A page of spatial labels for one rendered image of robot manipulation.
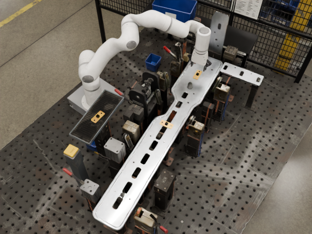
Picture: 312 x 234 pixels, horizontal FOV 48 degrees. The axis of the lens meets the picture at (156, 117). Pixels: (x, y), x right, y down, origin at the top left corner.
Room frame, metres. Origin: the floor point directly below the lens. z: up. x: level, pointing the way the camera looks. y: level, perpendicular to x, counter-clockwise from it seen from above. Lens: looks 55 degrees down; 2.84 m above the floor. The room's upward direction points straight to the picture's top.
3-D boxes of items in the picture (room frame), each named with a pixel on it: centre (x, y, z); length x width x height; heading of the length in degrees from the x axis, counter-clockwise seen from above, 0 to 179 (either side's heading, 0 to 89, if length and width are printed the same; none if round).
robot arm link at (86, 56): (1.59, 0.44, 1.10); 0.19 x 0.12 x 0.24; 5
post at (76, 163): (0.95, 0.46, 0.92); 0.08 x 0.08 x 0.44; 61
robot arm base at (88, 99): (1.56, 0.44, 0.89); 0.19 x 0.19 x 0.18
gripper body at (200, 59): (1.63, -0.29, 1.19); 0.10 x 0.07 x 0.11; 61
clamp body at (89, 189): (0.78, 0.36, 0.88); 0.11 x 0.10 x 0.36; 61
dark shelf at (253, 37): (2.10, -0.32, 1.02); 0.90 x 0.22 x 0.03; 61
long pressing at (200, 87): (1.20, -0.06, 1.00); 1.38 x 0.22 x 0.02; 151
